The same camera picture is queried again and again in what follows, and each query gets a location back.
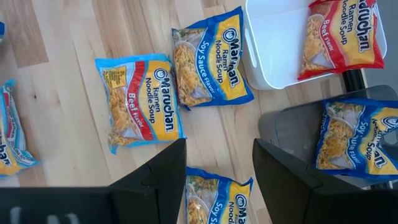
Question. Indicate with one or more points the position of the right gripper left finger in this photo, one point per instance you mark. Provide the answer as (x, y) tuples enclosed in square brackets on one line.
[(155, 193)]

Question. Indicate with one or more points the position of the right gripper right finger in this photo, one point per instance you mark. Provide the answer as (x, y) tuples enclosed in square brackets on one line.
[(286, 193)]

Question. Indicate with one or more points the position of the blue soy sauce ramen pack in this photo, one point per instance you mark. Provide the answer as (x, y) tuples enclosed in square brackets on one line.
[(217, 199), (217, 56), (342, 140), (1, 31)]

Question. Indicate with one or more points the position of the red beef ramen pack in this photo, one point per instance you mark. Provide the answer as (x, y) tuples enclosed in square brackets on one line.
[(348, 31)]

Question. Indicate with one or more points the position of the dark grey plastic bin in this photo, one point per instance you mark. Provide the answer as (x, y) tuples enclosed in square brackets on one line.
[(292, 130)]

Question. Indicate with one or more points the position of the white plastic bin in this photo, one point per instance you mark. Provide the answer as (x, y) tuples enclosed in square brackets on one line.
[(273, 46)]

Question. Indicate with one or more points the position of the black table frame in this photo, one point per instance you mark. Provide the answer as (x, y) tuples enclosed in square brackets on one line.
[(353, 81)]

